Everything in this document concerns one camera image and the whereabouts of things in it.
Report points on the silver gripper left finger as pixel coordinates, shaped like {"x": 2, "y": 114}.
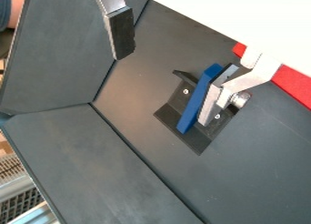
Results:
{"x": 118, "y": 18}

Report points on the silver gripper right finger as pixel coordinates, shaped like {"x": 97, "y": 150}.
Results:
{"x": 220, "y": 96}

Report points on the blue rectangular block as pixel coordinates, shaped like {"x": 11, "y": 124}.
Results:
{"x": 189, "y": 116}

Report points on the red shape-sorting board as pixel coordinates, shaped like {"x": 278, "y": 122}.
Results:
{"x": 290, "y": 79}

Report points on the black curved fixture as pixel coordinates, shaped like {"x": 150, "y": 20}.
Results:
{"x": 200, "y": 136}

